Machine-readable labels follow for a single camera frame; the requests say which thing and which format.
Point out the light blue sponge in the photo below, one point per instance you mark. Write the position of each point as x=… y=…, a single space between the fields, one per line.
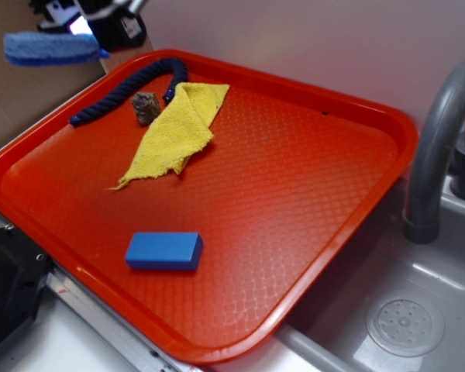
x=32 y=49

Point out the clear sink drain strainer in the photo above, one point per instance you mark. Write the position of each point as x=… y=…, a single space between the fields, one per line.
x=405 y=326

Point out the grey plastic sink basin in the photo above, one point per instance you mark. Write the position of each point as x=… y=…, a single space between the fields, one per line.
x=328 y=326

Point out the red plastic tray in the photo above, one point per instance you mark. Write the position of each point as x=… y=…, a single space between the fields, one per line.
x=291 y=173

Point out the grey plastic faucet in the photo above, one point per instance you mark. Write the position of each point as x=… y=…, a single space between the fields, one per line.
x=440 y=147

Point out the brown cardboard panel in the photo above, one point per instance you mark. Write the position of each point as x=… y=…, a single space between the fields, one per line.
x=27 y=94

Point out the brown rock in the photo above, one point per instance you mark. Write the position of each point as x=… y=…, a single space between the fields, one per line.
x=146 y=107

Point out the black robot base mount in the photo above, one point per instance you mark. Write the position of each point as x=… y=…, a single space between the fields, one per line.
x=23 y=272

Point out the blue rectangular block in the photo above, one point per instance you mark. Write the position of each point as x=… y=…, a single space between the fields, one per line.
x=164 y=251

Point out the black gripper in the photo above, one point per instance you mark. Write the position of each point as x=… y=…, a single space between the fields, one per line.
x=116 y=25

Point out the yellow terry cloth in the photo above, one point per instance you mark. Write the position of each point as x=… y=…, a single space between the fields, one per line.
x=179 y=132

